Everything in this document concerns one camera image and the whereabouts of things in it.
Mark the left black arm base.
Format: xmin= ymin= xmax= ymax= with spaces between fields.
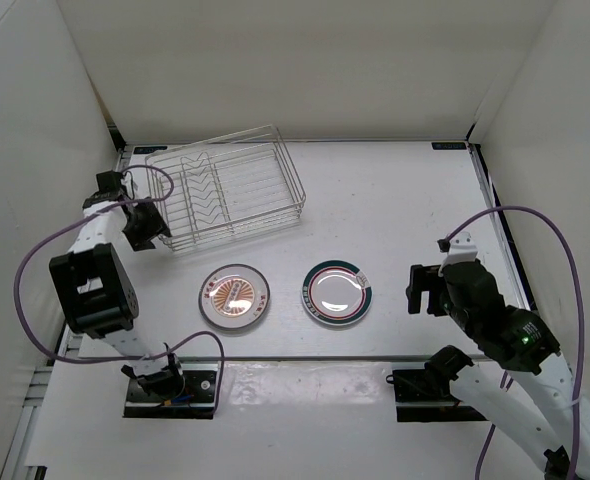
xmin=122 ymin=363 xmax=220 ymax=420

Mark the wire dish rack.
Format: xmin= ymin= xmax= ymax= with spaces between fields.
xmin=144 ymin=125 xmax=306 ymax=252

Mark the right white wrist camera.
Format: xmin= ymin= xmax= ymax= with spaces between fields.
xmin=438 ymin=231 xmax=478 ymax=275

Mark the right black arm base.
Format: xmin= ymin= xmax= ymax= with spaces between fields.
xmin=386 ymin=369 xmax=486 ymax=423

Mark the orange sunburst plate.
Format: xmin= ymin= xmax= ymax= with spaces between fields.
xmin=198 ymin=264 xmax=271 ymax=332
xmin=199 ymin=277 xmax=269 ymax=332

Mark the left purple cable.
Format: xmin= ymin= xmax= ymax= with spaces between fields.
xmin=13 ymin=164 xmax=226 ymax=416

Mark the green rimmed plate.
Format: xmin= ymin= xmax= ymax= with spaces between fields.
xmin=300 ymin=260 xmax=373 ymax=329

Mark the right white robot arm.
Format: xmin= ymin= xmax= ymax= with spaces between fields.
xmin=406 ymin=260 xmax=590 ymax=479

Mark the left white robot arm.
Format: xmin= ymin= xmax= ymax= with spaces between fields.
xmin=49 ymin=171 xmax=185 ymax=400

